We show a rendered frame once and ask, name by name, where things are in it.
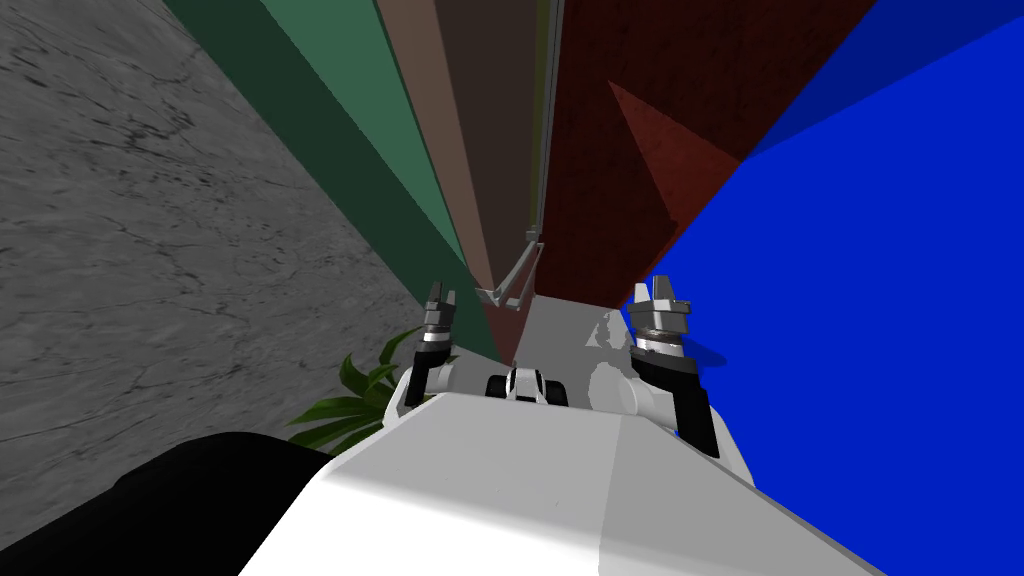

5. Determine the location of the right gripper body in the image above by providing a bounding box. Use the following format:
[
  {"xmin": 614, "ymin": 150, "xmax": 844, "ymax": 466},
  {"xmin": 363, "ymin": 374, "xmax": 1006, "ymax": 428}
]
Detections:
[{"xmin": 625, "ymin": 299, "xmax": 693, "ymax": 333}]

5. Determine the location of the green leafy plant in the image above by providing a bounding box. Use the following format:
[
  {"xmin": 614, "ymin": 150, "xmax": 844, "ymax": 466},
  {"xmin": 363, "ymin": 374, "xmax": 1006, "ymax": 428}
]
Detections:
[{"xmin": 286, "ymin": 326, "xmax": 459, "ymax": 457}]

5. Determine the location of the brown door leaf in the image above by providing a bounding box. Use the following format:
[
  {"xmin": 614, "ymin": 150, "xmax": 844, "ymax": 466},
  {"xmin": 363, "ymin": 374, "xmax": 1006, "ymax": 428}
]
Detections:
[{"xmin": 374, "ymin": 0, "xmax": 566, "ymax": 299}]

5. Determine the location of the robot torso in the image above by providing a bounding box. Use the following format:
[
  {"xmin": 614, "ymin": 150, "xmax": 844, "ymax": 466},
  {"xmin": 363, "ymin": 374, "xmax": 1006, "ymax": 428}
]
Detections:
[{"xmin": 238, "ymin": 363, "xmax": 883, "ymax": 576}]

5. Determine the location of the grey curved door handle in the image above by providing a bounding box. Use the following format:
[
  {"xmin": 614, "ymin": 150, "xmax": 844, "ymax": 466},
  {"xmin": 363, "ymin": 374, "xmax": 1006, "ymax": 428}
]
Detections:
[{"xmin": 475, "ymin": 227, "xmax": 547, "ymax": 313}]

